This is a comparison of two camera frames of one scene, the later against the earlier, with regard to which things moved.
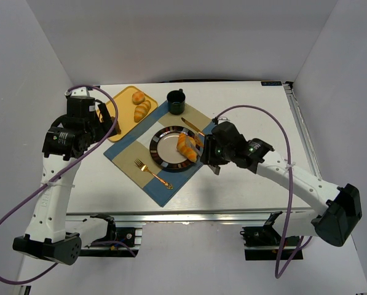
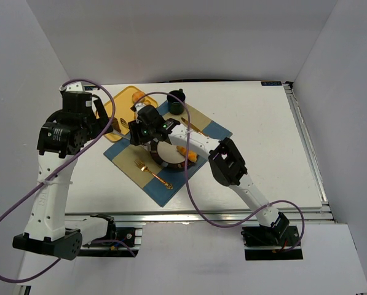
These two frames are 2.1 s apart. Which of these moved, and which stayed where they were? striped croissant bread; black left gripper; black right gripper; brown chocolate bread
Moved: black right gripper
Stayed: black left gripper; brown chocolate bread; striped croissant bread
